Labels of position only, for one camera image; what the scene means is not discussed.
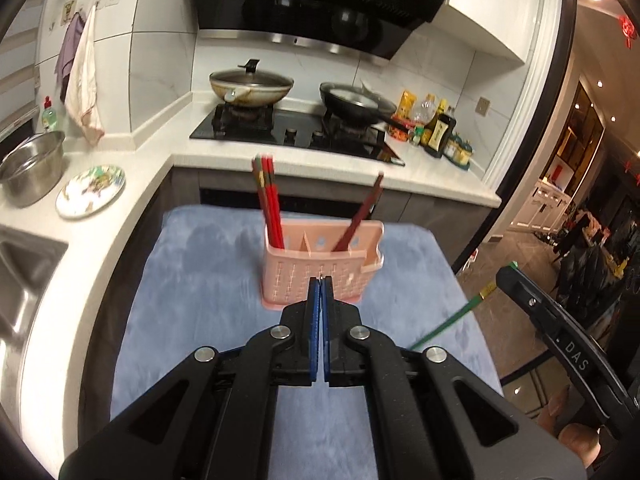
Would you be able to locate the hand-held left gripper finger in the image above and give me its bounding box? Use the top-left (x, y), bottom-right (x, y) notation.
top-left (321, 276), bottom-right (586, 480)
top-left (59, 276), bottom-right (321, 480)

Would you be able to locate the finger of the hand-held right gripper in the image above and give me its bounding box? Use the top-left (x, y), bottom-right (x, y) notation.
top-left (496, 265), bottom-right (628, 421)

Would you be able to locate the pink plastic utensil basket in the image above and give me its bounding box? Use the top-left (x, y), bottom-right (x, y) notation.
top-left (260, 220), bottom-right (386, 311)

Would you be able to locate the green chopstick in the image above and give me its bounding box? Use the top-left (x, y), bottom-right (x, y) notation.
top-left (410, 260), bottom-right (518, 352)

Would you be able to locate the brownish red chopstick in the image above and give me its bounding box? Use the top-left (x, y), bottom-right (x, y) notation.
top-left (341, 184), bottom-right (386, 252)

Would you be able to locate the dark purple chopstick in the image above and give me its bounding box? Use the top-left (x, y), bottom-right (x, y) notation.
top-left (332, 172), bottom-right (385, 252)

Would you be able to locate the red chopsticks bundle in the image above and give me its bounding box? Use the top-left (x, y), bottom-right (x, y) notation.
top-left (251, 156), bottom-right (275, 251)

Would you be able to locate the person's right hand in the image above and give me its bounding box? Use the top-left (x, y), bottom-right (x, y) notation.
top-left (542, 407), bottom-right (603, 471)

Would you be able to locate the blue plush mat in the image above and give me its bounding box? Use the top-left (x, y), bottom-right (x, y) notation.
top-left (110, 204), bottom-right (503, 480)

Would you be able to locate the white cabinet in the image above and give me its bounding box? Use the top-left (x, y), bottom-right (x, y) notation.
top-left (515, 180), bottom-right (568, 233)

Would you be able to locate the black gas stove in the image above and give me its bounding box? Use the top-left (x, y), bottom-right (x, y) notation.
top-left (189, 102), bottom-right (407, 167)

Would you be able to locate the dark soy sauce bottle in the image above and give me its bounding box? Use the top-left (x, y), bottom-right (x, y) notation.
top-left (425, 106), bottom-right (457, 159)

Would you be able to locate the black wok with lid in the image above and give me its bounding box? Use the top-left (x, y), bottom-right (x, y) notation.
top-left (319, 81), bottom-right (411, 133)

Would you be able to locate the yellow snack packet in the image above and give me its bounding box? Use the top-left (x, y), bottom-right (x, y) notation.
top-left (395, 91), bottom-right (417, 121)

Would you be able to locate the clear plastic bottle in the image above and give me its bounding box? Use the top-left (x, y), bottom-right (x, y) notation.
top-left (412, 94), bottom-right (436, 128)

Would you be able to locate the beige wok with glass lid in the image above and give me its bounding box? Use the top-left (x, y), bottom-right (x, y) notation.
top-left (209, 59), bottom-right (295, 107)

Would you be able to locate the patterned plate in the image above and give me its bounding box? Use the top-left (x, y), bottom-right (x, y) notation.
top-left (56, 165), bottom-right (126, 218)

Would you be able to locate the stainless steel sink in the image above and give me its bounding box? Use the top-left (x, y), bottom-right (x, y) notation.
top-left (0, 240), bottom-right (68, 341)

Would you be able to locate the red hanging ornament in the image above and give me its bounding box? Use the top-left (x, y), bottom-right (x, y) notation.
top-left (617, 15), bottom-right (639, 50)

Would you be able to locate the black range hood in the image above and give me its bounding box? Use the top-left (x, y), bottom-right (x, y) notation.
top-left (184, 0), bottom-right (457, 63)

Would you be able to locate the steel pot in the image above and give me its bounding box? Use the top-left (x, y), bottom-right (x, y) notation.
top-left (0, 131), bottom-right (67, 208)

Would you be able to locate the green dish soap bottle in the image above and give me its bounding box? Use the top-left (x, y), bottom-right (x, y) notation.
top-left (41, 96), bottom-right (60, 133)

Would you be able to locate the white hanging towel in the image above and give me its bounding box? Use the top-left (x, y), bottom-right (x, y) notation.
top-left (64, 6), bottom-right (105, 147)

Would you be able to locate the purple hanging cloth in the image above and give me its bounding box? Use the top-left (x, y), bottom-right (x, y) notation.
top-left (54, 12), bottom-right (86, 103)

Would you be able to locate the window blind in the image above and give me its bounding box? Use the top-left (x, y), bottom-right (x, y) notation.
top-left (0, 10), bottom-right (41, 136)

